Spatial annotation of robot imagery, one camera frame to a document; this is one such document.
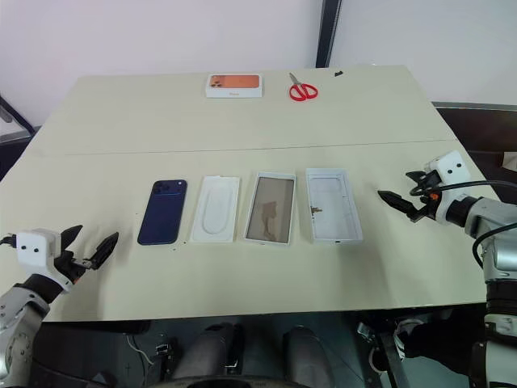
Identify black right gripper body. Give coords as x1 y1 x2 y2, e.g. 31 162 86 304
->
406 171 444 223

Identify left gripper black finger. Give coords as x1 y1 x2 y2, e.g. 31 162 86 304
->
90 231 120 271
59 224 84 255

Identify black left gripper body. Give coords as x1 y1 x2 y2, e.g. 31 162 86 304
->
51 251 97 292

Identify white phone box base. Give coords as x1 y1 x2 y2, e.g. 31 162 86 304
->
305 167 365 245

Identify dark blue smartphone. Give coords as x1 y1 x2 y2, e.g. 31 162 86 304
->
137 178 190 247

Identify white moulded paper insert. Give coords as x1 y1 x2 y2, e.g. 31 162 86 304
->
189 174 242 245

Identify white box lid with film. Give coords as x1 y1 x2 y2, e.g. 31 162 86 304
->
242 171 297 247

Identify orange print phone box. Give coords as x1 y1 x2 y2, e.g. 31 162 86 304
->
205 73 265 99

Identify dark side table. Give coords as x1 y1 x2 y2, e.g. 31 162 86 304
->
429 99 517 203

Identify dark rounded shape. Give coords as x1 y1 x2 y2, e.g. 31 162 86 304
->
172 322 246 382
281 324 345 382

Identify black upright pole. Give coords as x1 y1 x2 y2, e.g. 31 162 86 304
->
314 0 344 69

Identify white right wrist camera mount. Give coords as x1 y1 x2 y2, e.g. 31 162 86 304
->
423 150 470 224

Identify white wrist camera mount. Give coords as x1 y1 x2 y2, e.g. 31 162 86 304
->
423 150 470 224
15 228 76 294

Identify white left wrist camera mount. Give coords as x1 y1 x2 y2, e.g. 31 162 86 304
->
15 228 76 294

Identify thin white cable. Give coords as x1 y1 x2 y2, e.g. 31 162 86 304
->
126 332 157 368

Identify black bundle with white straps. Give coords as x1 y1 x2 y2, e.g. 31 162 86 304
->
393 317 488 367

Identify red handled scissors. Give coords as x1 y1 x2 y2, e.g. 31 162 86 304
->
288 72 319 103

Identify black metal frame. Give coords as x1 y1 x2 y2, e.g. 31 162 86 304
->
0 94 42 143

